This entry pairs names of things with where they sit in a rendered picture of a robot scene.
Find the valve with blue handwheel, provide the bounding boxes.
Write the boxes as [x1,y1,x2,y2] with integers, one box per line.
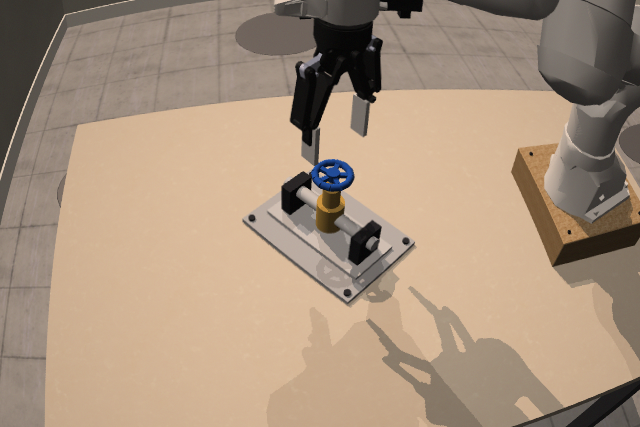
[267,159,392,280]

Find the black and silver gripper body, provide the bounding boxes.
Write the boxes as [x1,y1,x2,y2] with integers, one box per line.
[313,18,373,76]

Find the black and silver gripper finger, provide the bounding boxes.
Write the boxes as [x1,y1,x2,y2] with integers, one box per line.
[290,53,348,166]
[348,35,383,137]

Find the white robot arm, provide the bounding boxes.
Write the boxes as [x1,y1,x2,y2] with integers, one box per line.
[274,0,640,223]

